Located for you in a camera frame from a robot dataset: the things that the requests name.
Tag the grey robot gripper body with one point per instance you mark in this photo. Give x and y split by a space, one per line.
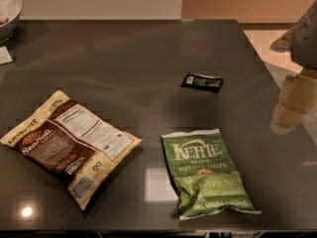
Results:
305 42

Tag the white bowl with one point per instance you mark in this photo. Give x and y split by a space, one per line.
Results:
10 11

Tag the small black snack packet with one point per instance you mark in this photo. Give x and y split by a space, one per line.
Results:
203 82

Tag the white paper napkin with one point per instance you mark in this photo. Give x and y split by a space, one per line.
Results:
5 56

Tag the brown sea salt chip bag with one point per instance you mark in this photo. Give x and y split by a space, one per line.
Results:
73 144

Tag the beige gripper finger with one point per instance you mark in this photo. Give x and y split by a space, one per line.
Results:
299 92
284 120

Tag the green jalapeno Kettle chip bag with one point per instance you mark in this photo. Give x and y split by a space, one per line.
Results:
205 177

